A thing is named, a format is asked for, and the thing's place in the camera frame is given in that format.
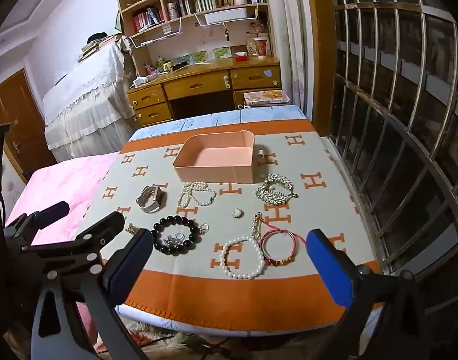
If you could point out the light blue bed sheet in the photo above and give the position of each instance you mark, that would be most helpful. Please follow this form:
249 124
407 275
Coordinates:
236 117

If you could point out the metal window grille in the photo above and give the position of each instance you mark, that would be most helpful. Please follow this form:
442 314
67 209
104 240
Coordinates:
395 125

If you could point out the round pearl brooch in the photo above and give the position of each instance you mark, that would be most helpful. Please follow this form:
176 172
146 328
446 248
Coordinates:
237 213

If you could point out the floral gift box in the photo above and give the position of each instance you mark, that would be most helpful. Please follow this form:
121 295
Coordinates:
258 44

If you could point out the white curtain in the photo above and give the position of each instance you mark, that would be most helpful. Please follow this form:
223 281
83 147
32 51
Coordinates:
293 44

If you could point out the small gold earring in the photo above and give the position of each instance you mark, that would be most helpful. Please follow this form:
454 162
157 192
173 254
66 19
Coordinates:
132 229

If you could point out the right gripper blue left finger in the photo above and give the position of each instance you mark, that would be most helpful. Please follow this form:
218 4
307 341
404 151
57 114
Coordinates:
124 267

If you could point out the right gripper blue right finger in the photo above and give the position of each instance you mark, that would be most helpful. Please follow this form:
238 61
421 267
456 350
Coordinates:
338 272

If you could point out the brown wooden door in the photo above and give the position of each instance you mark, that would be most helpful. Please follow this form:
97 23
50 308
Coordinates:
25 139

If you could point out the pearl gold hair pin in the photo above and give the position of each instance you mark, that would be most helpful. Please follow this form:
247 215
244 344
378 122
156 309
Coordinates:
256 227

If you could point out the orange white H blanket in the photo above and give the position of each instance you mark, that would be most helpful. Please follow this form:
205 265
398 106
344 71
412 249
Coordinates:
212 287

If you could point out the piano under white cloth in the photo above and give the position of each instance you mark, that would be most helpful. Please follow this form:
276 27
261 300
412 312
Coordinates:
88 112

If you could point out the pink jewelry box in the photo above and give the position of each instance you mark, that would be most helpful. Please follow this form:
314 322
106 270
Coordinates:
217 158

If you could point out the gold leaf hair comb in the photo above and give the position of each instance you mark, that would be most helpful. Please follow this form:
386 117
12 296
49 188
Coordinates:
275 190

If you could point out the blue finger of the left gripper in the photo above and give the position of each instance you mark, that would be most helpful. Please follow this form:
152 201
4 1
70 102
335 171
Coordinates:
42 219
101 233

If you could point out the book stack near desk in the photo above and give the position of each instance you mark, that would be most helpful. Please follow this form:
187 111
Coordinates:
266 98

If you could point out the wooden desk with drawers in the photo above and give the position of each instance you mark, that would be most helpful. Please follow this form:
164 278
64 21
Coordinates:
202 89

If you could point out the wooden bookshelf with books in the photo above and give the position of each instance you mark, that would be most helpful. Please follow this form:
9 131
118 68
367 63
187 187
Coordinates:
148 21

